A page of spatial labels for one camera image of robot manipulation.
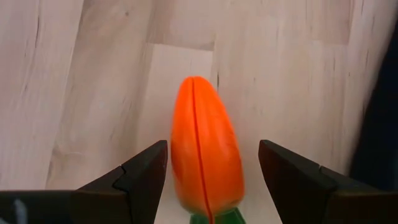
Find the orange toy carrot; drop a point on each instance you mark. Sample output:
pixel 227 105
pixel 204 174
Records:
pixel 205 149

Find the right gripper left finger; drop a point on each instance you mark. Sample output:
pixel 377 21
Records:
pixel 130 193

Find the black cloth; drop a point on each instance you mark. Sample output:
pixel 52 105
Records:
pixel 382 140

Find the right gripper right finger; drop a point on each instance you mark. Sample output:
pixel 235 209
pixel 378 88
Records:
pixel 304 193

